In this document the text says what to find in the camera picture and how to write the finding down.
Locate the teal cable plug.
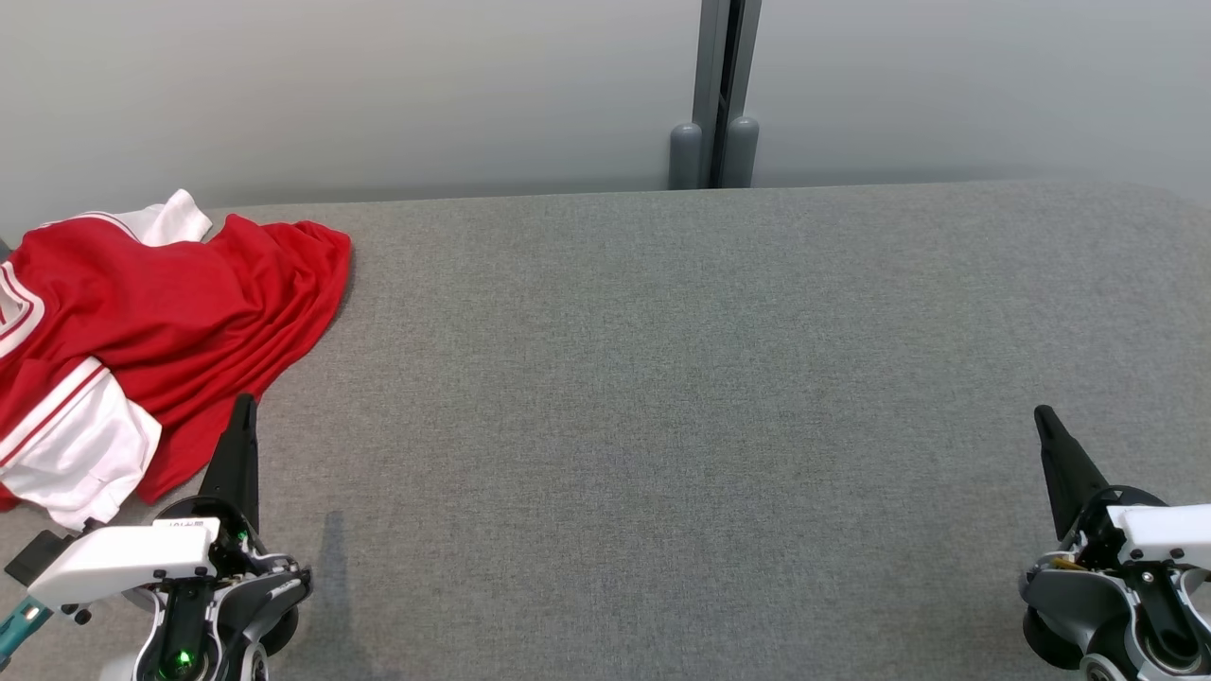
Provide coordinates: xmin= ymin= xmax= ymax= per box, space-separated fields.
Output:
xmin=0 ymin=596 xmax=54 ymax=668

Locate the grey metal partition post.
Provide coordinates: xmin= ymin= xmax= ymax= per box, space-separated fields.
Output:
xmin=693 ymin=0 xmax=763 ymax=190

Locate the grey rounded post foot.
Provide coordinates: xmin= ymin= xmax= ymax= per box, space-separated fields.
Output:
xmin=724 ymin=115 xmax=761 ymax=188
xmin=668 ymin=121 xmax=705 ymax=190

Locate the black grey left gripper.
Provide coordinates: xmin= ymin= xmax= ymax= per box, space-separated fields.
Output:
xmin=154 ymin=393 xmax=313 ymax=654

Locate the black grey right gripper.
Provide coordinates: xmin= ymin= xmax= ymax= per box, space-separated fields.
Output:
xmin=1019 ymin=405 xmax=1170 ymax=669

